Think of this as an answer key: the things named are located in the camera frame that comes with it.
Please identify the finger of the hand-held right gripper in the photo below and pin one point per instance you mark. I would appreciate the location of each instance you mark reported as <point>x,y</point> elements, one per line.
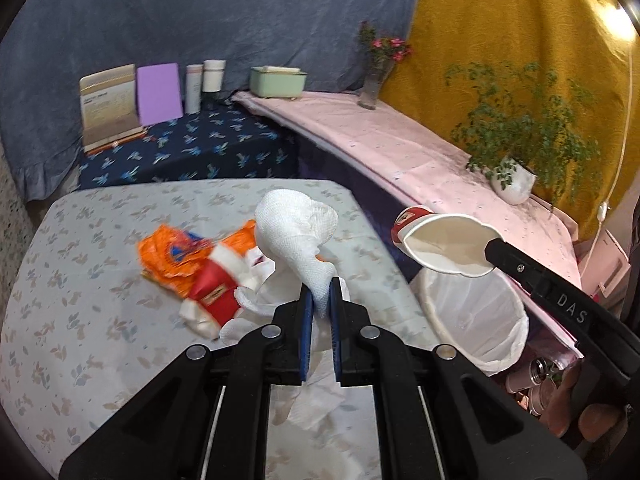
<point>520,265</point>

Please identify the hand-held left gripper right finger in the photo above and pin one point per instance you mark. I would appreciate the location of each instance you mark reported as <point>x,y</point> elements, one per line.
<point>336,340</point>

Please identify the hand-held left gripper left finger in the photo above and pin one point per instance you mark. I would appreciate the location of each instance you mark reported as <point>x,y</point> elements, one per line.
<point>306,340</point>

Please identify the white tissue paper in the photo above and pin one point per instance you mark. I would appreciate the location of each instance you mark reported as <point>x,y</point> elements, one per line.
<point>260,300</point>

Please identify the white lined waste bin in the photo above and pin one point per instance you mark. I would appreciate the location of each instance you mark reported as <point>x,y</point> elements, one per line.
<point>475,310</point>

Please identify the red and white paper cup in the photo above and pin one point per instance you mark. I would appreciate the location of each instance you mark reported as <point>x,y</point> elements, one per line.
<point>450,245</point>

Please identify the white paper towel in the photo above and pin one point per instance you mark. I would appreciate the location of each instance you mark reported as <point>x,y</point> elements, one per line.
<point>290,230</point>

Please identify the orange printed plastic bag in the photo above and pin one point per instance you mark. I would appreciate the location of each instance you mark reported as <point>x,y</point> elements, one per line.
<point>165,260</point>
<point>240,240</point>

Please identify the green plant in white pot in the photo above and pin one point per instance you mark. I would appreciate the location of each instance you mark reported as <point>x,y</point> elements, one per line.
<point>512,180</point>

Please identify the pink box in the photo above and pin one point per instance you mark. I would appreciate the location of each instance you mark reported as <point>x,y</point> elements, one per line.
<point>607,260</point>

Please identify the red and white wrapper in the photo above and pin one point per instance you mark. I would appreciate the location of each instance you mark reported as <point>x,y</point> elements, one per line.
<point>215,285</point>

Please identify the metal flask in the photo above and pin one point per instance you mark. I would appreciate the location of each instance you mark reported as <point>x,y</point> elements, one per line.
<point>525,377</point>

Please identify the brown shoe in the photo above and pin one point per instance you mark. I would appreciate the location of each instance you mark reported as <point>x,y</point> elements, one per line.
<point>565,400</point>
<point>600,422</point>

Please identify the dark purple cloth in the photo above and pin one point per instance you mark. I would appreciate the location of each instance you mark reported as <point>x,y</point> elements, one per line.
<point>360,195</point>

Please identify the pink cloth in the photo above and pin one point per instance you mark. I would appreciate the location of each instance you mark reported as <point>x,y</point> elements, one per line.
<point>380,140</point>

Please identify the navy leaf print cloth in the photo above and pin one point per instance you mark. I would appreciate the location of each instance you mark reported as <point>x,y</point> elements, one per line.
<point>200,150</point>

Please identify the glass vase with pink flowers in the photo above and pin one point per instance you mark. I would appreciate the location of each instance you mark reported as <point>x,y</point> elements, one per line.
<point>375,87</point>

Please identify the yellow backdrop cloth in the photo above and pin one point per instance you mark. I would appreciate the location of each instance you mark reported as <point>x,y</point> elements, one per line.
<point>500,15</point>

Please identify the green tissue box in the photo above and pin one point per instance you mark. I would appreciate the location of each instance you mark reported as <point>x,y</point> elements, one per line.
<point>277,84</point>

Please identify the white slim bottle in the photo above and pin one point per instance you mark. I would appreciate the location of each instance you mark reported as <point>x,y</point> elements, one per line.
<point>193,90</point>

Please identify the white jar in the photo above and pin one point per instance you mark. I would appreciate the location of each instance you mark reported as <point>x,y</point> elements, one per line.
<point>214,76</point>

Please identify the purple notebook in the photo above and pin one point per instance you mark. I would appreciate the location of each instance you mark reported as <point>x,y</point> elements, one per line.
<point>159,92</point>

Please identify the beige book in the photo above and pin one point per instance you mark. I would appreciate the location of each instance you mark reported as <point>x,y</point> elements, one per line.
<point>107,105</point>

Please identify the grey-blue backdrop cloth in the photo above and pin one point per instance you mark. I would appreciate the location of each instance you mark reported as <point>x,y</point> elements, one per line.
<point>200,10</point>

